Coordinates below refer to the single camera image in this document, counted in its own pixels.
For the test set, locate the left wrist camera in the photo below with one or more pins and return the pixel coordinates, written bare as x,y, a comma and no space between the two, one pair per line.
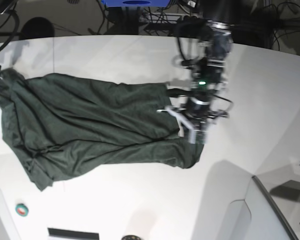
197,134

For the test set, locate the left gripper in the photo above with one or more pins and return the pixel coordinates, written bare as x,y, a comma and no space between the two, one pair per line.
195,114

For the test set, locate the dark green t-shirt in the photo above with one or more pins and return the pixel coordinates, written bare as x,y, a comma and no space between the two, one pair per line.
61,127

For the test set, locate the grey metal rail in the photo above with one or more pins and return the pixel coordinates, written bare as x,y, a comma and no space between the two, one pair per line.
286,226

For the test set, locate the black round stool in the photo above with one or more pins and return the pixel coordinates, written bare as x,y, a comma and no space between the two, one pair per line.
36,28

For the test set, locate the blue box with oval hole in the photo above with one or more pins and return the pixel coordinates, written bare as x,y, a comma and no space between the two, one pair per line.
135,3

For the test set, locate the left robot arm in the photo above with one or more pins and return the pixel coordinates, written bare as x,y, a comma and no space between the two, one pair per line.
214,42

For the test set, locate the red green emergency button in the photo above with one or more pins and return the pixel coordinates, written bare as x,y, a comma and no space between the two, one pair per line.
21,209

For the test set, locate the black round knob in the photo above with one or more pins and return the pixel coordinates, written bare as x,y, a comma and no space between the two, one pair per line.
131,237

